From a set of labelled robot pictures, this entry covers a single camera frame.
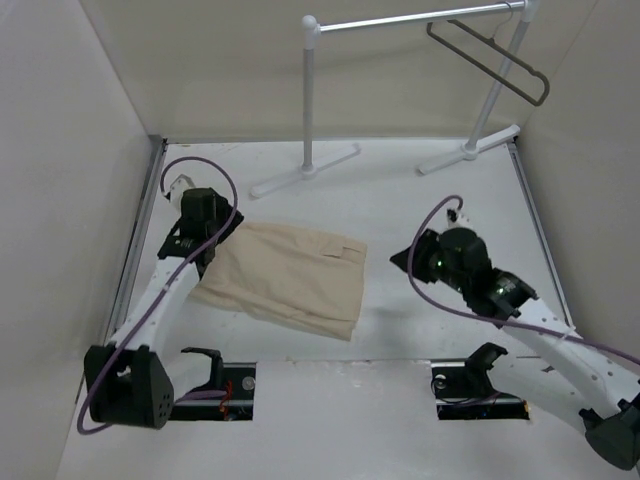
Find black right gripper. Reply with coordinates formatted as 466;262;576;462
389;228;470;294

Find beige cargo trousers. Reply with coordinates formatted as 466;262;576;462
191;222;368;341

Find grey clothes hanger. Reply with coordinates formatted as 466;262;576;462
425;2;549;107

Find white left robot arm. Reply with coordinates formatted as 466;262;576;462
77;188;243;435

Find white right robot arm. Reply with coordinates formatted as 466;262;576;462
390;226;639;471

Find white clothes rack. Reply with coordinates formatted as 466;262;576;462
249;0;550;199

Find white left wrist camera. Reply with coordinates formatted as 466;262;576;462
164;174;196;210

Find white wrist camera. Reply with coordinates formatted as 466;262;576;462
164;174;196;210
446;209;473;229

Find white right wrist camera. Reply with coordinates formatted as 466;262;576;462
446;209;473;229

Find left metal table rail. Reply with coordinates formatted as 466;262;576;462
101;135;167;342

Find metal table rail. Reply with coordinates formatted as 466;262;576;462
507;140;575;327
101;135;167;342

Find right metal table rail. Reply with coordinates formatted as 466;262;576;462
507;140;575;327

